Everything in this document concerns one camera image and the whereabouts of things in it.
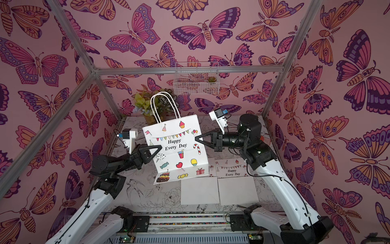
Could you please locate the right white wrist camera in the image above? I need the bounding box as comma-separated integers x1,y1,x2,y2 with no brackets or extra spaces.
209,108,228,134

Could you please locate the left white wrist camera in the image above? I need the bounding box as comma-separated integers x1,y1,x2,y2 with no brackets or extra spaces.
117,129,138,153

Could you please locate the potted green plant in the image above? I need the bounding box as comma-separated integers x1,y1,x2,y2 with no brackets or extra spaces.
134,89,176,125

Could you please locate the small succulent in basket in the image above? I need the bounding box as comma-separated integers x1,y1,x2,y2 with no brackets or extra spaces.
207,77,217,83

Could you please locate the white wire wall basket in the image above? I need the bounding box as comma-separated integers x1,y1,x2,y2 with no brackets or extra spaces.
172,61,220,96

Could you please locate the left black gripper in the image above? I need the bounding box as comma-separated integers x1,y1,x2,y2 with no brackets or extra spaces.
113,146,160,178

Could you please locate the aluminium frame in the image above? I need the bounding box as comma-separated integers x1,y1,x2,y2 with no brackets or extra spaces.
0,0,324,244

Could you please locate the white party paper bag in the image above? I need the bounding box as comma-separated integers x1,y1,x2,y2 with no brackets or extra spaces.
215,158,259,205

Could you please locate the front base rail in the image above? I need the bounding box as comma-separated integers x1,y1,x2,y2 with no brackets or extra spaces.
69,212,305,244

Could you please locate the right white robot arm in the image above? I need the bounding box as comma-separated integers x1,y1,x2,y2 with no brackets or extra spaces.
195,109,334,244

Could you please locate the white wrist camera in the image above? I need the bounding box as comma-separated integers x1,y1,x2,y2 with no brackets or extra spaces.
209,108,228,134
117,129,138,153

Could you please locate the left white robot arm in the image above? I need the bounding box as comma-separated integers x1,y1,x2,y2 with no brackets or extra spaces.
47,144,162,244

